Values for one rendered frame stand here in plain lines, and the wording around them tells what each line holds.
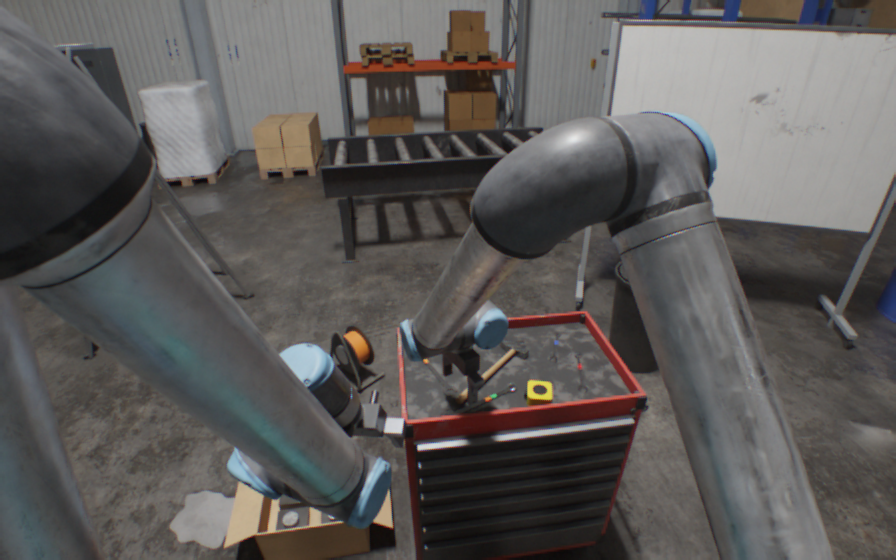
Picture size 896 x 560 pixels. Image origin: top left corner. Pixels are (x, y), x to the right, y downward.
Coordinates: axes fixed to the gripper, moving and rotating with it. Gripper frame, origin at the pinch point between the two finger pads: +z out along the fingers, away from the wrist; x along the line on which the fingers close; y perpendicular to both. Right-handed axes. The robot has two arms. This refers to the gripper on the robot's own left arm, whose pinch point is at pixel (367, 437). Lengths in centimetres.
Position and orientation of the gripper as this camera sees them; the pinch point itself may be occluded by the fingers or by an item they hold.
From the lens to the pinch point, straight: 100.8
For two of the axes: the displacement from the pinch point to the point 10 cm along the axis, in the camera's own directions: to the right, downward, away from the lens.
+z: 1.8, 6.0, 7.8
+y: 1.0, -8.0, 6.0
